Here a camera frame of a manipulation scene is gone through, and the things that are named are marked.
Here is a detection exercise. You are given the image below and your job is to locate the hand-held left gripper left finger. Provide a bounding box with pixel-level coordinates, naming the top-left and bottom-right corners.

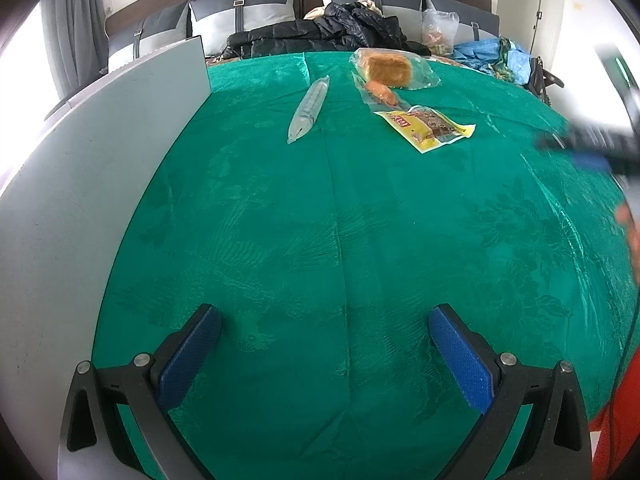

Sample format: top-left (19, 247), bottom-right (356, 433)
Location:
top-left (57, 303), bottom-right (223, 480)

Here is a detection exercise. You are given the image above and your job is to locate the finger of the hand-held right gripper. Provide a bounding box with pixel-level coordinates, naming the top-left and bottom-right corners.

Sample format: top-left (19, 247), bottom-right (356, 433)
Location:
top-left (534, 127), bottom-right (622, 173)

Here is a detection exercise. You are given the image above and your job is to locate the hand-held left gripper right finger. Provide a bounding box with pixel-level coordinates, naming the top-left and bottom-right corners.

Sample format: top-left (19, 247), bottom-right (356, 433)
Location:
top-left (428, 304), bottom-right (593, 480)

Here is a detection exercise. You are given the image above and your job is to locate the yellow brown snack packet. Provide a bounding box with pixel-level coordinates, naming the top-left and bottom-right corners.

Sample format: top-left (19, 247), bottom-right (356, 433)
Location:
top-left (374, 105), bottom-right (477, 154)

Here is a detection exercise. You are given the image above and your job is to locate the bread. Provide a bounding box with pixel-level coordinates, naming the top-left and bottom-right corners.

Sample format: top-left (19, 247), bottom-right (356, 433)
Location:
top-left (348, 47), bottom-right (441, 91)

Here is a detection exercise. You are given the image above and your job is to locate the sausage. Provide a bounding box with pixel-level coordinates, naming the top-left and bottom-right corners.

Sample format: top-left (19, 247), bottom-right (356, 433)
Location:
top-left (352, 72), bottom-right (408, 113)

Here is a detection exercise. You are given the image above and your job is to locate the long snack bar packet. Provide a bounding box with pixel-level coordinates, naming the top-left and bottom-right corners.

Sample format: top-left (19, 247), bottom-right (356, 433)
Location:
top-left (286, 75), bottom-right (331, 146)

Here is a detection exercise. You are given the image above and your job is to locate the person's right hand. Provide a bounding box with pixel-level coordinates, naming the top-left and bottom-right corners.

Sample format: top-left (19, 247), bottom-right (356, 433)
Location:
top-left (615, 202), bottom-right (640, 283)

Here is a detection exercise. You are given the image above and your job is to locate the dark bag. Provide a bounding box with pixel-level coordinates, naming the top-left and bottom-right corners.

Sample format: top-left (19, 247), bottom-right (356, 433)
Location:
top-left (524, 57), bottom-right (565, 107)

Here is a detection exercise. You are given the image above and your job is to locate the green yellow patterned cloth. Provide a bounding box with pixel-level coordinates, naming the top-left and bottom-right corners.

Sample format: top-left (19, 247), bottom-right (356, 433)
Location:
top-left (495, 37), bottom-right (518, 81)

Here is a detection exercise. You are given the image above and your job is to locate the blue cloth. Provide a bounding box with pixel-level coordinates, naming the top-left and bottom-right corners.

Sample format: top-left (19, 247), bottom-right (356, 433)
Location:
top-left (452, 37), bottom-right (531, 86)

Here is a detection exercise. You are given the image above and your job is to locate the person's red clothing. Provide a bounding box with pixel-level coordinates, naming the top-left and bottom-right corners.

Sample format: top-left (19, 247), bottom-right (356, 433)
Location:
top-left (589, 390), bottom-right (640, 480)

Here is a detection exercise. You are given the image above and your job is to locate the clear plastic bag of food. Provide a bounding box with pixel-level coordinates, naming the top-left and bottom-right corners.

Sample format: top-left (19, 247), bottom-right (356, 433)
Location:
top-left (421, 8), bottom-right (460, 56)

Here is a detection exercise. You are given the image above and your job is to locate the black puffer jacket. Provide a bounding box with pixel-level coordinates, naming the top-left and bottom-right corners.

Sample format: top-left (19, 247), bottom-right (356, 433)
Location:
top-left (220, 1), bottom-right (432, 61)

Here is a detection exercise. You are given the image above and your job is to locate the patterned bed sheet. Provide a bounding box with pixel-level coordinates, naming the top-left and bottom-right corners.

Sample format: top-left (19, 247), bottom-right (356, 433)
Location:
top-left (206, 54), bottom-right (476, 72)

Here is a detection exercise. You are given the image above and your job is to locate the grey curtain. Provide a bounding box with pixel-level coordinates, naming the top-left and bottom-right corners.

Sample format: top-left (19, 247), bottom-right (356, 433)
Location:
top-left (42, 0), bottom-right (108, 106)

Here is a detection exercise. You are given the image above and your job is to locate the wall cable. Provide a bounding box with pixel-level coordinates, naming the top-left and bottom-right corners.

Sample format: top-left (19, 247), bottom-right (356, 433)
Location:
top-left (531, 0), bottom-right (547, 57)

